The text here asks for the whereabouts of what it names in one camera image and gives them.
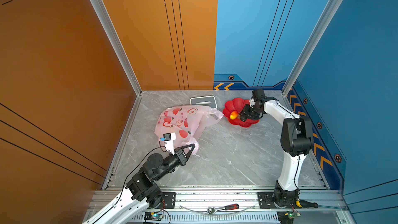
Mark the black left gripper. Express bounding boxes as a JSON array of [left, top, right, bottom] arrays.
[[154, 144, 194, 184]]

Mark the small yellow red apple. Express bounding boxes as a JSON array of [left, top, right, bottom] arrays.
[[229, 111, 239, 120]]

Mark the pink printed plastic bag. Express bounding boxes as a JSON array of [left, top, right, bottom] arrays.
[[154, 105, 224, 155]]

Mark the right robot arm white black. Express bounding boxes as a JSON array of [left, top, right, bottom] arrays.
[[239, 89, 319, 208]]

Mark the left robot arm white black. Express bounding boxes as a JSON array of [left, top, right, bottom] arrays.
[[84, 144, 195, 224]]

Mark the red flower-shaped plate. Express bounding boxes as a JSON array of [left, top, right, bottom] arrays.
[[222, 97, 260, 128]]

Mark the white grey tissue box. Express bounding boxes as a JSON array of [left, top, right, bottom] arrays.
[[190, 95, 217, 109]]

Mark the left green circuit board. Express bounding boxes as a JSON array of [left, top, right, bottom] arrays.
[[143, 212, 165, 224]]

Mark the green circuit board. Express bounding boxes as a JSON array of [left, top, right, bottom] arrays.
[[143, 212, 165, 224], [277, 212, 301, 224]]

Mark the yellow black screwdriver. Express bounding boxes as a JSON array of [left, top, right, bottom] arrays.
[[295, 200, 319, 208]]

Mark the right green circuit board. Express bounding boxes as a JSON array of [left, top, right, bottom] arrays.
[[277, 212, 301, 224]]

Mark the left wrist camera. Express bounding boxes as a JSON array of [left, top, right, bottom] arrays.
[[159, 133, 176, 155]]

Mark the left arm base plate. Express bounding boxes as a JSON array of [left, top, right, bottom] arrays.
[[155, 191, 176, 209]]

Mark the red handled ratchet wrench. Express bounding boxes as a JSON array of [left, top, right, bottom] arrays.
[[207, 204, 239, 215]]

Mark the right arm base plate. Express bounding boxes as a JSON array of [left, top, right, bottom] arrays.
[[257, 191, 299, 209]]

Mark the aluminium front rail frame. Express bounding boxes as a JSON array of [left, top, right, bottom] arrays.
[[83, 187, 355, 224]]

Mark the right aluminium corner post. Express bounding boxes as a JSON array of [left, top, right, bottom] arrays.
[[282, 0, 343, 96]]

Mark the aluminium corner post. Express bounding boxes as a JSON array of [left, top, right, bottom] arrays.
[[282, 0, 343, 96], [77, 0, 143, 95]]

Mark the left aluminium corner post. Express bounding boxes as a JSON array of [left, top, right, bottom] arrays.
[[77, 0, 143, 95]]

